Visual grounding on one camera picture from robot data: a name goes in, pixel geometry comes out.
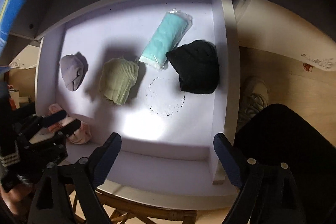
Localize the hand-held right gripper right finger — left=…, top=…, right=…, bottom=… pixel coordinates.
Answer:
left=213, top=133, right=306, bottom=224

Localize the rattan chair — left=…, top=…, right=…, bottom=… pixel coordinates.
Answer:
left=66, top=182, right=197, bottom=224

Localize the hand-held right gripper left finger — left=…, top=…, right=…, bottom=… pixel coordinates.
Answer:
left=28, top=132, right=122, bottom=224

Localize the light green sock bundle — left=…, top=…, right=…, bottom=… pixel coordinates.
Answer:
left=98, top=56, right=139, bottom=106

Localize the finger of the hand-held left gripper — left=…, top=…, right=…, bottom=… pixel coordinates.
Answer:
left=29, top=119, right=82, bottom=147
left=20, top=110, right=68, bottom=135

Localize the teal cloth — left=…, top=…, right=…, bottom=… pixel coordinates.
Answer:
left=139, top=9, right=193, bottom=72

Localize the grey sock bundle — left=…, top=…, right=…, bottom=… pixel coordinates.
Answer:
left=59, top=52, right=88, bottom=92

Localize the white paper sheet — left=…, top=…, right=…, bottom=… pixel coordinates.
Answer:
left=0, top=55, right=39, bottom=71

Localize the white drawer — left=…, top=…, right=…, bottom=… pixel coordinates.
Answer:
left=34, top=0, right=240, bottom=205

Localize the white sneaker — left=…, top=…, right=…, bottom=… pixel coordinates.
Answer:
left=238, top=76, right=269, bottom=125

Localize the black cloth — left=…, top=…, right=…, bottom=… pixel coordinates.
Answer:
left=165, top=39, right=219, bottom=94

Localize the person's left forearm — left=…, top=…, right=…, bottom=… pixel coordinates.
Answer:
left=0, top=98, right=36, bottom=168

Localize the pink cloth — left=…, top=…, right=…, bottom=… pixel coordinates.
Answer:
left=47, top=103, right=92, bottom=146

